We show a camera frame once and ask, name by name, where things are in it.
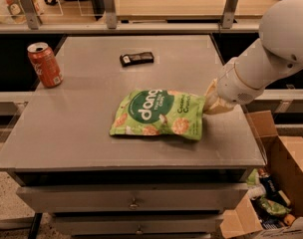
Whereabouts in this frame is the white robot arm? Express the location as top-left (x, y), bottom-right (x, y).
top-left (203, 0), bottom-right (303, 115)

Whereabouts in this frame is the metal bracket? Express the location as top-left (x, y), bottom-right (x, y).
top-left (220, 0), bottom-right (238, 29)
top-left (20, 0), bottom-right (41, 30)
top-left (104, 0), bottom-right (118, 29)

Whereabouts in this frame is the dark bottle in box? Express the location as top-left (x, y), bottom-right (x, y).
top-left (258, 168), bottom-right (278, 196)

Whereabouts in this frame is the middle metal bracket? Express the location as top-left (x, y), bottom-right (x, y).
top-left (104, 0), bottom-right (118, 29)

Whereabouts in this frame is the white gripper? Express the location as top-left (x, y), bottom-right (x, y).
top-left (203, 57), bottom-right (262, 115)

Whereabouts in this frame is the black rxbar chocolate bar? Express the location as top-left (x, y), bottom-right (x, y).
top-left (120, 52), bottom-right (154, 67)

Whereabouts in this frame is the cardboard box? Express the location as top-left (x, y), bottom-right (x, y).
top-left (220, 111), bottom-right (303, 239)

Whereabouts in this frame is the green snack bag in box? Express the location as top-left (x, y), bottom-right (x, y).
top-left (258, 197), bottom-right (291, 217)

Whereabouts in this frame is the right metal bracket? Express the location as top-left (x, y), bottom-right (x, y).
top-left (220, 0), bottom-right (238, 29)

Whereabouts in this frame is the green rice chip bag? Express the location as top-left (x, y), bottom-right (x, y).
top-left (110, 90), bottom-right (205, 140)

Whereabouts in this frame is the orange soda can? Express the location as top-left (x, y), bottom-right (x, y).
top-left (27, 42), bottom-right (63, 88)

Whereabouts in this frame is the grey drawer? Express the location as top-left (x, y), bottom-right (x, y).
top-left (54, 214), bottom-right (223, 235)
top-left (17, 183), bottom-right (247, 213)

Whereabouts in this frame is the upper grey drawer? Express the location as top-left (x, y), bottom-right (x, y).
top-left (17, 183), bottom-right (247, 213)

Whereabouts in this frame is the lower grey drawer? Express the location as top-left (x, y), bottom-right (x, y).
top-left (54, 214), bottom-right (223, 235)

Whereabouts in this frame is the left metal bracket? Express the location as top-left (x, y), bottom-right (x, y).
top-left (20, 0), bottom-right (41, 30)

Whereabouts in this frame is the black table leg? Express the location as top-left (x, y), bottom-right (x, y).
top-left (28, 213), bottom-right (43, 239)

